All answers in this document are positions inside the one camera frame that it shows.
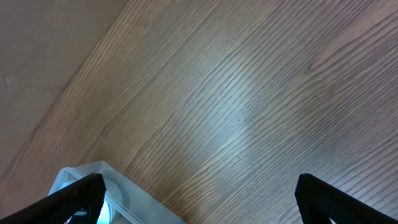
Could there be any clear plastic container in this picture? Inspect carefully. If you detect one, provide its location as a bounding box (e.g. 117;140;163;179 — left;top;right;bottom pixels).
49;161;183;224

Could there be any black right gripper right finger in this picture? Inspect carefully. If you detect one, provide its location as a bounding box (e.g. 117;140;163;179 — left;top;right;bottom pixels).
295;174;397;224

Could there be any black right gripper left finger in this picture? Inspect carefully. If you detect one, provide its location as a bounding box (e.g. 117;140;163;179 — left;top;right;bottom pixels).
1;173;106;224

